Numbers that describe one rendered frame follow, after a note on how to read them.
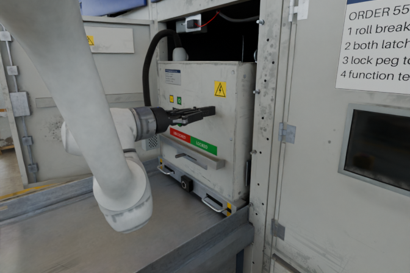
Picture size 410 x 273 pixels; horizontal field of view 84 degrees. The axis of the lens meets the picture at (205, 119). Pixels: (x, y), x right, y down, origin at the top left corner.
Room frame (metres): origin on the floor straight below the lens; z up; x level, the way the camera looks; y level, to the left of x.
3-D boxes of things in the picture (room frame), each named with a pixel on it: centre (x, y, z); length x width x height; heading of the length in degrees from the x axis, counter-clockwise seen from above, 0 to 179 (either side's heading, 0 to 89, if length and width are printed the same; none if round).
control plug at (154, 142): (0.99, 0.25, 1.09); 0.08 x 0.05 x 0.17; 129
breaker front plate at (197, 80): (0.87, 0.06, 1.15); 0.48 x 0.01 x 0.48; 39
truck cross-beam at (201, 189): (0.88, 0.05, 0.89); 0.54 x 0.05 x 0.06; 39
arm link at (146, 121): (0.60, 0.17, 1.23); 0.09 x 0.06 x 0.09; 40
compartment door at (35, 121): (1.06, 0.53, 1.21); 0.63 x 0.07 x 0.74; 113
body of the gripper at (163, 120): (0.64, 0.12, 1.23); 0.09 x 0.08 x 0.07; 130
